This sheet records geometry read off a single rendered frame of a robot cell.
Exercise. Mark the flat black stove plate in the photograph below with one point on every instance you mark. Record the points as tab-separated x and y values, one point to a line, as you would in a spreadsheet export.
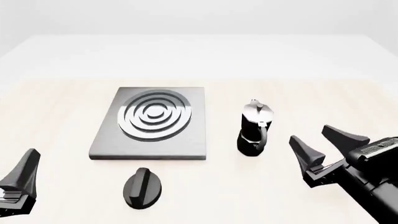
105	144

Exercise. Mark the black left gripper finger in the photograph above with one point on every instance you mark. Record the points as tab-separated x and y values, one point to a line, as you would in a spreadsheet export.
25	172

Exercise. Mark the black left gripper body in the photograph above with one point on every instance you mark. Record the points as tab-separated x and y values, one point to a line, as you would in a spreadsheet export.
15	206

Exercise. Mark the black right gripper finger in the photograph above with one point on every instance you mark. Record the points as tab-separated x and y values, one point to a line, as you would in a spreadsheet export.
345	142
308	156

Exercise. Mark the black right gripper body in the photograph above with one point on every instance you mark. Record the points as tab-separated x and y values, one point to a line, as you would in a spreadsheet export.
326	177

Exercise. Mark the round black stove knob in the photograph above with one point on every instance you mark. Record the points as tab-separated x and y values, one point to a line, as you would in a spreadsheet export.
141	189

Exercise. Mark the black and silver moka pot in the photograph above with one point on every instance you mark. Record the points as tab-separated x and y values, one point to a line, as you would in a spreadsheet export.
250	130

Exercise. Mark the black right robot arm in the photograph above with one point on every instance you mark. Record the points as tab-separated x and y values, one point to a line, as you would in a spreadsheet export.
379	200

